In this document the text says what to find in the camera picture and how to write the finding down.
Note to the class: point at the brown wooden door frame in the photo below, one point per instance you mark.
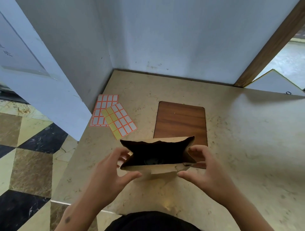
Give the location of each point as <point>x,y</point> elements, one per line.
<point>269,47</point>

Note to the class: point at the white panelled door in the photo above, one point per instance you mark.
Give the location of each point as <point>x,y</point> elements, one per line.
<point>47,83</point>

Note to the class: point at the person's left hand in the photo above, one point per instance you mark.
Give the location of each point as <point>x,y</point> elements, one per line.
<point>107,180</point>

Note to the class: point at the orange-bordered white label sheet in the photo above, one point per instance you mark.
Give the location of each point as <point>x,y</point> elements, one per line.
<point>102,104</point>

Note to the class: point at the person's right hand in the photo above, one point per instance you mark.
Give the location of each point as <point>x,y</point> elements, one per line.
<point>214,180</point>

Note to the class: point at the partly yellow label sheet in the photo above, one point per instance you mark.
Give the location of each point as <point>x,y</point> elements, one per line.
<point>121,121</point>

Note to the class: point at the person's black clothing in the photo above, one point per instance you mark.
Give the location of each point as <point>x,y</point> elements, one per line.
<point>152,222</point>

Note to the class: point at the white board with yellow edge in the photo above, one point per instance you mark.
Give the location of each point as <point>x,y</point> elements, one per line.
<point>274,84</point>

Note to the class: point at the brown paper bag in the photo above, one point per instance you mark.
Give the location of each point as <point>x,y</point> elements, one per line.
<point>155,150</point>

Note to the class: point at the brown wooden board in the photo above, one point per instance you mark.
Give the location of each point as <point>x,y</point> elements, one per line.
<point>178,119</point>

